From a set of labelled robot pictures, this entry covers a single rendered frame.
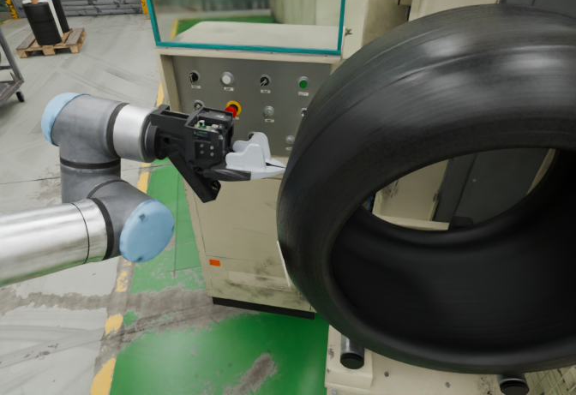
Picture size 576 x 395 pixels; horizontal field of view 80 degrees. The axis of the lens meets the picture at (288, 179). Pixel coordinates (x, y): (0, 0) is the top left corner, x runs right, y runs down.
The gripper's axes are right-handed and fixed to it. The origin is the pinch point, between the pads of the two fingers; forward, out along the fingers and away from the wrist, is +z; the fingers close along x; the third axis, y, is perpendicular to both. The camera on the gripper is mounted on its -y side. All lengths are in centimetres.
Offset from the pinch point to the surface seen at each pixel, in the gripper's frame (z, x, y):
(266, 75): -14, 56, -6
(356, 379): 21.7, -11.4, -36.5
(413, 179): 29.3, 25.7, -12.9
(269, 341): 2, 39, -124
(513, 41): 22.2, -6.6, 25.6
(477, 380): 47, -5, -38
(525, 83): 23.2, -10.6, 23.0
